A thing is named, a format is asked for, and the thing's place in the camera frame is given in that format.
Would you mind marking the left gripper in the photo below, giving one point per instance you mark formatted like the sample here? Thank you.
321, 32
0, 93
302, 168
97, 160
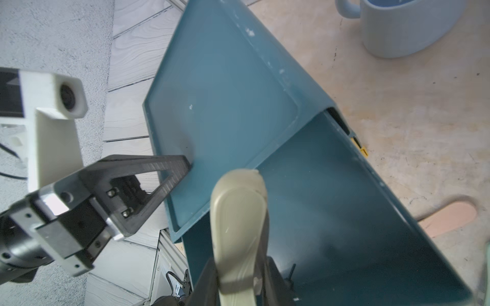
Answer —
71, 221

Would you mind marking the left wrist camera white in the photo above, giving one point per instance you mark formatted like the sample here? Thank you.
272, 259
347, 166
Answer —
47, 105

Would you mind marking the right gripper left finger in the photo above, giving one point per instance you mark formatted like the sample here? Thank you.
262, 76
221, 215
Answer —
206, 290

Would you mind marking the pink fruit knife upper left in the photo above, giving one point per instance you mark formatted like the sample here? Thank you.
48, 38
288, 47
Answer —
451, 217

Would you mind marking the light blue mug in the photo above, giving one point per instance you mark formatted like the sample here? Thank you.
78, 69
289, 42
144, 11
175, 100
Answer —
392, 29

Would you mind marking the teal top drawer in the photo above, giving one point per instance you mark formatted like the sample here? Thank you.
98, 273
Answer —
351, 240

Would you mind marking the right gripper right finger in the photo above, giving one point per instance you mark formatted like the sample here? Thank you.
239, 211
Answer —
275, 291

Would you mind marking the olive fruit knife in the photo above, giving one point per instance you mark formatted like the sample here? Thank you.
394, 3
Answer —
238, 209

